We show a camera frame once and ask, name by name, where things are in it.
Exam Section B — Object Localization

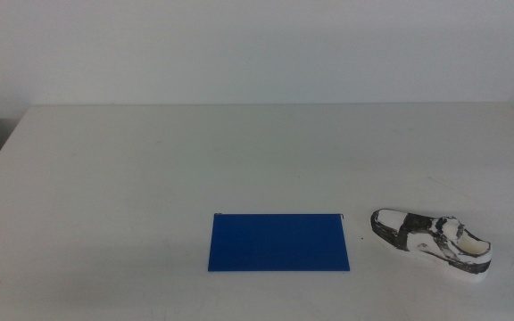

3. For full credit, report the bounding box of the blue rectangular mat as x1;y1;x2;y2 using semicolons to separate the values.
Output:
207;212;351;273

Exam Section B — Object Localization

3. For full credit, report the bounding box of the white and black shoe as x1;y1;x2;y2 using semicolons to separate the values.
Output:
369;208;493;283

